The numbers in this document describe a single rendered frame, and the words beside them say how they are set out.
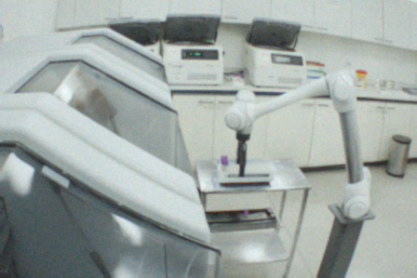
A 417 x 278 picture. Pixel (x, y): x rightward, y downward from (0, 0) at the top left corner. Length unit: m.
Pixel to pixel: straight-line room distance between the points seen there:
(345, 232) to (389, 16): 3.39
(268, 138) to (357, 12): 1.87
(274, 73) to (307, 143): 0.82
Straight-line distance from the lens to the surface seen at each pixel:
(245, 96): 2.29
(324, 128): 4.71
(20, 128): 0.71
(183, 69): 4.22
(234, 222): 2.09
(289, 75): 4.43
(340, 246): 2.53
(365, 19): 5.08
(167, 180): 0.87
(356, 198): 2.16
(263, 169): 2.45
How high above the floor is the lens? 1.82
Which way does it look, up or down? 17 degrees down
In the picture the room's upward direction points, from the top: 3 degrees clockwise
